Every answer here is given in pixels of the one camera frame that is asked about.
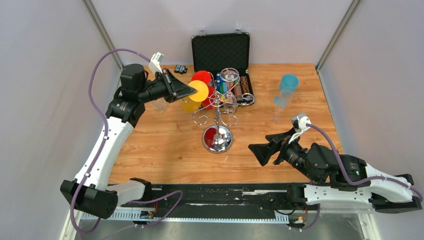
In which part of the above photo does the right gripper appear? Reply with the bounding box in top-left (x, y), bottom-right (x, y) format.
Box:
top-left (247, 128), bottom-right (319, 184)

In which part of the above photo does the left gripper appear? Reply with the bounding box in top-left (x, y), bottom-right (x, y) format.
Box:
top-left (138, 68), bottom-right (197, 104)

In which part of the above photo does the yellow plastic wine glass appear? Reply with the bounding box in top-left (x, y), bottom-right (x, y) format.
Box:
top-left (180, 80), bottom-right (209, 113)

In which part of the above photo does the clear wide ribbed glass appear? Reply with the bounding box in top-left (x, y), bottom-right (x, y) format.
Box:
top-left (152, 98), bottom-right (168, 113)

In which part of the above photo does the clear champagne flute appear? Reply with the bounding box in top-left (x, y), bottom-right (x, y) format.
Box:
top-left (271, 89), bottom-right (294, 124)

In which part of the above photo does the chrome wine glass rack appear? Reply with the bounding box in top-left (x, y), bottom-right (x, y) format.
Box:
top-left (192, 72), bottom-right (248, 154)

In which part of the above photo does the blue plastic wine glass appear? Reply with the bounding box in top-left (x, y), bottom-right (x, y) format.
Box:
top-left (279, 74), bottom-right (300, 93)

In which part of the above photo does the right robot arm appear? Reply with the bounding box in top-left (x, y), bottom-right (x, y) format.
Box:
top-left (248, 128), bottom-right (424, 214)

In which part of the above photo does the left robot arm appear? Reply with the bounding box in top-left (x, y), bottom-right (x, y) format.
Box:
top-left (60, 63), bottom-right (197, 219)

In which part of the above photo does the red plastic wine glass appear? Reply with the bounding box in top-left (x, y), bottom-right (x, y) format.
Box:
top-left (189, 70), bottom-right (214, 109)

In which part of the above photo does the clear glass at rack back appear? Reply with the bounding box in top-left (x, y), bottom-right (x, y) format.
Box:
top-left (220, 67), bottom-right (240, 114)

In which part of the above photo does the small black blue toy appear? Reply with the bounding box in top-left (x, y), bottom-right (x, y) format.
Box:
top-left (174, 65), bottom-right (188, 75)

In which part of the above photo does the blue toy car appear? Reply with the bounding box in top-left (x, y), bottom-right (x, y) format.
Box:
top-left (215, 73), bottom-right (223, 90)

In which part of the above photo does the green blue block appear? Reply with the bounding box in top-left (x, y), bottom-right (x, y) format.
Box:
top-left (218, 82), bottom-right (228, 95)

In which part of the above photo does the black poker chip case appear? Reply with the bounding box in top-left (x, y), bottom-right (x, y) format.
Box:
top-left (191, 31), bottom-right (254, 106)

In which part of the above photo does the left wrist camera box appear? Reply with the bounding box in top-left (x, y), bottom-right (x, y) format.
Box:
top-left (148, 52), bottom-right (164, 74)

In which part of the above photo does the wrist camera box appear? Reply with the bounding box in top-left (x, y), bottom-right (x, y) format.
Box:
top-left (288, 112), bottom-right (312, 144)
top-left (148, 52), bottom-right (164, 74)

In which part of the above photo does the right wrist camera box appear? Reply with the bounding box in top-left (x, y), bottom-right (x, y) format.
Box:
top-left (288, 112), bottom-right (312, 144)

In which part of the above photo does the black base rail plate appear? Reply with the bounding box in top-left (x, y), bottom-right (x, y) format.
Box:
top-left (122, 182), bottom-right (355, 221)

